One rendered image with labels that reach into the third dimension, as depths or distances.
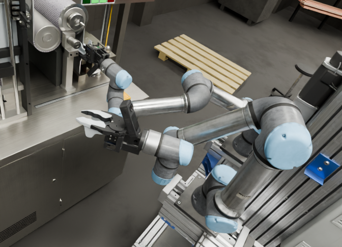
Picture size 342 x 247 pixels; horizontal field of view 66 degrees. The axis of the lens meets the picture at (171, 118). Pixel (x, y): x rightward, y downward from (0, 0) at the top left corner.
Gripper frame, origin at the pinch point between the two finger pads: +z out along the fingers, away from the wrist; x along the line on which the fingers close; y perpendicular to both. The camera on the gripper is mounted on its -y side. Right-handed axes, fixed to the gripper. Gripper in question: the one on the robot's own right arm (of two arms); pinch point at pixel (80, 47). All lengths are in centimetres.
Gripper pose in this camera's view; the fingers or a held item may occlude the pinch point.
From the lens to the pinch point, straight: 145.1
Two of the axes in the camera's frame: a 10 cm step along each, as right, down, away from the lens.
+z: -7.1, -6.1, 3.5
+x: -6.4, 3.5, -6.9
